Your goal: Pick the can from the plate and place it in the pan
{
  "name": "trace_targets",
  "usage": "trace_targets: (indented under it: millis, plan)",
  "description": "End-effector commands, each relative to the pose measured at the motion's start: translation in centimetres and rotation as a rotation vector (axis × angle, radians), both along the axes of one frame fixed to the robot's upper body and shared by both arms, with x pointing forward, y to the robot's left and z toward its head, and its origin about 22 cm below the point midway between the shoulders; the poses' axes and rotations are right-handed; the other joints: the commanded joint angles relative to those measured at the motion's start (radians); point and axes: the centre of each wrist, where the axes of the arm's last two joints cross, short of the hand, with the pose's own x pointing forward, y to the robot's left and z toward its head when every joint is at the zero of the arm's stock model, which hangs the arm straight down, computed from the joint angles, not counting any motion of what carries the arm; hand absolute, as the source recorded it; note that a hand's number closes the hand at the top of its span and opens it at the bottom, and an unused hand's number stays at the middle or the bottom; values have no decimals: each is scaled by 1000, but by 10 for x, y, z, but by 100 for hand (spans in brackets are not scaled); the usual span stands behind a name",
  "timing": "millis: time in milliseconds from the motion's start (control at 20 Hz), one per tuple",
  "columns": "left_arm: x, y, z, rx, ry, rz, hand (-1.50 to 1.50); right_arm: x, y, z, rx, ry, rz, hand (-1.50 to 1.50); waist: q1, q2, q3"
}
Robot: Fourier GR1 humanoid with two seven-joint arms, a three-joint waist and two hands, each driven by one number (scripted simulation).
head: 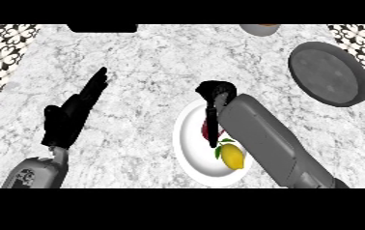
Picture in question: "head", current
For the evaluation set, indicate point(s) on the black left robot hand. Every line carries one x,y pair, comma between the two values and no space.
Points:
71,111

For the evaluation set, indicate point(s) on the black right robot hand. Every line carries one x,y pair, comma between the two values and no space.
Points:
214,92

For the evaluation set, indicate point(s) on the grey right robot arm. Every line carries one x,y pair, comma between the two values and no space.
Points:
271,143

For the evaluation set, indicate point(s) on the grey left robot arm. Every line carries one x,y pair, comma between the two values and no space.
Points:
40,172

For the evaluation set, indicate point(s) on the white round plate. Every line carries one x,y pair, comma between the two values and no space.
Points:
200,150

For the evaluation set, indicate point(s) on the dark grey pan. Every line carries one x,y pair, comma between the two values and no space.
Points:
325,74

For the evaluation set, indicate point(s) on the yellow lemon with leaves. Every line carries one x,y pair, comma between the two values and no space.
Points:
232,156

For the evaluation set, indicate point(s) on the grey bowl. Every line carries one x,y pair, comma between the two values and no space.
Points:
259,29

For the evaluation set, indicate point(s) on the black appliance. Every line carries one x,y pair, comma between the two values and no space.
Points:
102,28

